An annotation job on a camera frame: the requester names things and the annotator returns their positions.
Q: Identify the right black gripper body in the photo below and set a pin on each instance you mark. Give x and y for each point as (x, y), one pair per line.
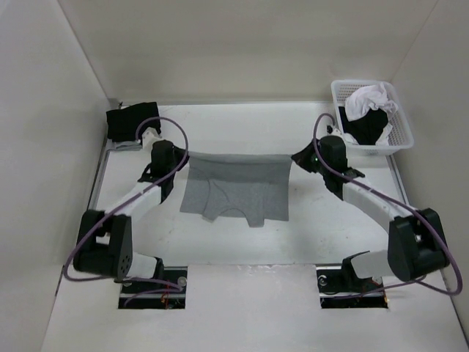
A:
(308, 161)

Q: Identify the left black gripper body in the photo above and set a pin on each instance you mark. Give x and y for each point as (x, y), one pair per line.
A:
(179, 158)

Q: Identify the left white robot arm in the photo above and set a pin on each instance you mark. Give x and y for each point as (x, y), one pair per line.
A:
(105, 237)

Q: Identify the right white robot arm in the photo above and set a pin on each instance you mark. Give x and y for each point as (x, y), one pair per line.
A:
(416, 243)

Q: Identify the crumpled black tank top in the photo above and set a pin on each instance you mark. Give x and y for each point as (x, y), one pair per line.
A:
(373, 129)

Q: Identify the folded black tank top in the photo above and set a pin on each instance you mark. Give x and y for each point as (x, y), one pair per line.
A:
(123, 123)

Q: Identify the folded light grey tank top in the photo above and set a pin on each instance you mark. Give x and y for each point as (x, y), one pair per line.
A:
(125, 146)

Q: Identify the crumpled white tank top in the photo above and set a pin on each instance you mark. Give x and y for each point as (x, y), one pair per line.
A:
(373, 97)

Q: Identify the white plastic laundry basket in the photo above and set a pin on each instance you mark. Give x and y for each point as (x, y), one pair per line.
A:
(400, 138)

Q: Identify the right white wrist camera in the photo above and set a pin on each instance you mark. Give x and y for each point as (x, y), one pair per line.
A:
(333, 130)

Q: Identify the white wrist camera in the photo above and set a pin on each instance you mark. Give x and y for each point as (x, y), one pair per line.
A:
(148, 138)
(333, 130)

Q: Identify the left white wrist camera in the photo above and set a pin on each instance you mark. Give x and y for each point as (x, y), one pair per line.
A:
(148, 138)

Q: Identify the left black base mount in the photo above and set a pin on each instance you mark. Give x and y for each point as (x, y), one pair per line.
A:
(146, 295)

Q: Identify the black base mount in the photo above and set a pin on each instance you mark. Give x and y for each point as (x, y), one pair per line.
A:
(341, 290)
(146, 295)

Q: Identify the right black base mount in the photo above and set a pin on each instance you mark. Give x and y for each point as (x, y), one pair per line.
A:
(341, 290)

